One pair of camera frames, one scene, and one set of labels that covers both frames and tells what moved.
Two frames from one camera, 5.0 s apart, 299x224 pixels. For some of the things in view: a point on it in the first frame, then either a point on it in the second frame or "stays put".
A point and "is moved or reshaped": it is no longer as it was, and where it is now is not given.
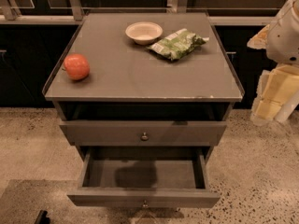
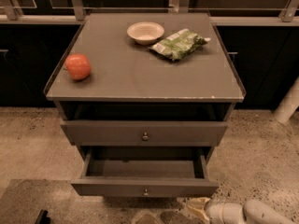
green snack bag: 178,44 stays put
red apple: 77,66 stays put
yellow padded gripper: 284,42 -> 212,211
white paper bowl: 144,33 stays put
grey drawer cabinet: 144,86 stays put
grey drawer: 144,177 is moved or reshaped
